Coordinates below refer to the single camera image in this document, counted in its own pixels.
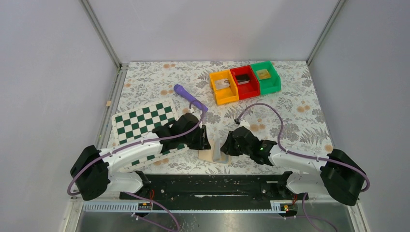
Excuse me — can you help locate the red plastic bin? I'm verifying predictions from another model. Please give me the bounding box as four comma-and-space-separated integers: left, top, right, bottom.
230, 65, 261, 100

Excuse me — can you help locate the green white chessboard mat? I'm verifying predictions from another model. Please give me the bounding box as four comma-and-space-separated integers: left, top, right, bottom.
108, 98, 188, 172

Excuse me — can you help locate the floral patterned table mat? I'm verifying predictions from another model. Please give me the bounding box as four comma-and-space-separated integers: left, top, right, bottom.
116, 61, 333, 155

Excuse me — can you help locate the green plastic bin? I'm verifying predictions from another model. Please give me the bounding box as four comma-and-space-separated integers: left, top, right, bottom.
250, 61, 281, 95

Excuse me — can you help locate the purple toy microphone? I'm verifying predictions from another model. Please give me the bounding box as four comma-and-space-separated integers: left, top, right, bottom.
174, 84, 208, 112

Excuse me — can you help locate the white slotted cable duct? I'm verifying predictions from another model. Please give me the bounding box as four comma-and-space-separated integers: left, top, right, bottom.
83, 199, 288, 214

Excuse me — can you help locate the gold card in green bin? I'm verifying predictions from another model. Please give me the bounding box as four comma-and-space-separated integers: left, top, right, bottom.
256, 69, 271, 80

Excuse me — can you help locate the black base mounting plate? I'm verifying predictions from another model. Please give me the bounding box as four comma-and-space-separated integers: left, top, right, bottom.
135, 172, 304, 206

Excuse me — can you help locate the yellow plastic bin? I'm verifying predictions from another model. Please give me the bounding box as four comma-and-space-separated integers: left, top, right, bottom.
209, 70, 239, 105

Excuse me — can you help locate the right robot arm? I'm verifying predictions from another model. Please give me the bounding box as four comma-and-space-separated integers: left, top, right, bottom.
220, 126, 366, 206

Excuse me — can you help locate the silver card in yellow bin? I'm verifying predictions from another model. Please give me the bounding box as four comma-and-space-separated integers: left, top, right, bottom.
214, 78, 230, 90

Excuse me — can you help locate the black card in red bin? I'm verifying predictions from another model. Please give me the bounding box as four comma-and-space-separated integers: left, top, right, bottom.
235, 74, 250, 85

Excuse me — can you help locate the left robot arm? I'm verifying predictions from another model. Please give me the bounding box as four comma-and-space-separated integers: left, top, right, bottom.
67, 113, 211, 201

